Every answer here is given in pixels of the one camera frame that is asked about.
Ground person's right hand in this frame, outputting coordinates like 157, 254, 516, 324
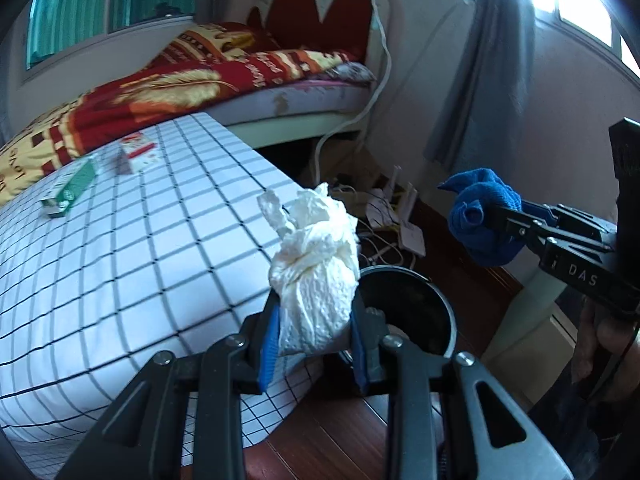
572, 296, 640, 403

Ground green carton box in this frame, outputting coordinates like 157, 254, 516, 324
40, 157, 99, 219

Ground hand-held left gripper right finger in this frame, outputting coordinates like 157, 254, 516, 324
350, 292, 576, 480

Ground red printed pillow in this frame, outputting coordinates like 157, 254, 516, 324
145, 22, 281, 69

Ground blue cloth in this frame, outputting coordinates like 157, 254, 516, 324
437, 167, 525, 267

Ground white power strip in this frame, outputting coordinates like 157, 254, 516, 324
366, 165, 419, 231

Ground red and yellow printed blanket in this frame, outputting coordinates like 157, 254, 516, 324
0, 49, 362, 206

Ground purple floral pillow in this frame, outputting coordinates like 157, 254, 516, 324
305, 61, 377, 85

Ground red padded headboard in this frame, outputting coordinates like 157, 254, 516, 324
245, 0, 397, 69

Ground white grid tablecloth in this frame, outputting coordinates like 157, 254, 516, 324
0, 111, 327, 480

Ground white power adapter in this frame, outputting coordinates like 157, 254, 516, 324
397, 223, 426, 256

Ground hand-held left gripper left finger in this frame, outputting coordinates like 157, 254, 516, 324
55, 292, 281, 480

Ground white bed frame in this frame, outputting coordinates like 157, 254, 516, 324
227, 100, 372, 149

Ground red and white carton box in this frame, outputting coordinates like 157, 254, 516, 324
118, 131, 162, 175

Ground white routers and cables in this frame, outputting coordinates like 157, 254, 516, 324
327, 175, 426, 273

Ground long white cable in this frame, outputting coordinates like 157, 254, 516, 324
312, 0, 394, 191

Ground window with teal glass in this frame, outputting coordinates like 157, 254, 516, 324
22, 0, 199, 79

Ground bright window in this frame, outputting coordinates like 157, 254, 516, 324
532, 0, 640, 74

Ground lavender mattress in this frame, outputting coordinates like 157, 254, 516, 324
205, 79, 374, 126

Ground black trash bin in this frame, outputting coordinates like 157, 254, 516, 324
341, 265, 458, 366

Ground off-white paper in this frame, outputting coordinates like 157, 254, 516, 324
257, 182, 362, 358

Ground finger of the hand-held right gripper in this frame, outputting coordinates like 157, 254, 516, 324
482, 200, 616, 237
504, 219, 614, 262

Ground grey curtain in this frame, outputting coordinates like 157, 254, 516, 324
422, 0, 539, 172

